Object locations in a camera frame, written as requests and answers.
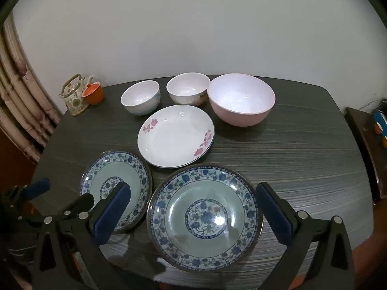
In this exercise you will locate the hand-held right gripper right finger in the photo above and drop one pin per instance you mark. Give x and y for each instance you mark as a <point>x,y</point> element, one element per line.
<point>275,216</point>

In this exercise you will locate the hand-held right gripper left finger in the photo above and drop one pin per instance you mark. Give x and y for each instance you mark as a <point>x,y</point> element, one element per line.
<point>111,216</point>

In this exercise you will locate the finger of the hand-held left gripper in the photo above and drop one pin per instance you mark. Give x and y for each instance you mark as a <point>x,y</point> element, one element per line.
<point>37,187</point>
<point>81,202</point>

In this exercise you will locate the small blue floral plate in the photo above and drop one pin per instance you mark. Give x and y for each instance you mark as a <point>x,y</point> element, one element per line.
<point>127,169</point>

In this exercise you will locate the large blue floral plate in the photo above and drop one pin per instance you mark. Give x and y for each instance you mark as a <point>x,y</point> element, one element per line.
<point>205,211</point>

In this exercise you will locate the blue rimmed plate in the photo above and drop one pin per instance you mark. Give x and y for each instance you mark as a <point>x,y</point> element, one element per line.
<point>212,144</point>

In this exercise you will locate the white plate with pink flowers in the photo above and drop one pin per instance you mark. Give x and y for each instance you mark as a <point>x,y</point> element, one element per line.
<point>172,139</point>

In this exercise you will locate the large pink bowl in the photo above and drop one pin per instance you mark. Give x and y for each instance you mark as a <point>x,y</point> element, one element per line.
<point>242,108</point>

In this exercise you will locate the white bowl with blue print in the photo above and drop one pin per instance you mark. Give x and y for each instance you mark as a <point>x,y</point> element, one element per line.
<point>140,99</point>

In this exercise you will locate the white bowl with dark lettering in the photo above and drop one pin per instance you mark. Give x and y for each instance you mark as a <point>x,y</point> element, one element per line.
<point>187,90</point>

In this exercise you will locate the beige patterned curtain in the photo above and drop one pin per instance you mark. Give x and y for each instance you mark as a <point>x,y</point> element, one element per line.
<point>18,96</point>

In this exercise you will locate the patterned ceramic teapot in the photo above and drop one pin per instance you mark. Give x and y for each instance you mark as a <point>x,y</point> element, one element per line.
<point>74,96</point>

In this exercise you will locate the orange cup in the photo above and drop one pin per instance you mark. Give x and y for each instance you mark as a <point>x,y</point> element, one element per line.
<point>95,96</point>

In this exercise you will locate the dark wooden side cabinet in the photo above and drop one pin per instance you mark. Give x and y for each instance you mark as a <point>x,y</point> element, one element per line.
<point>362,145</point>

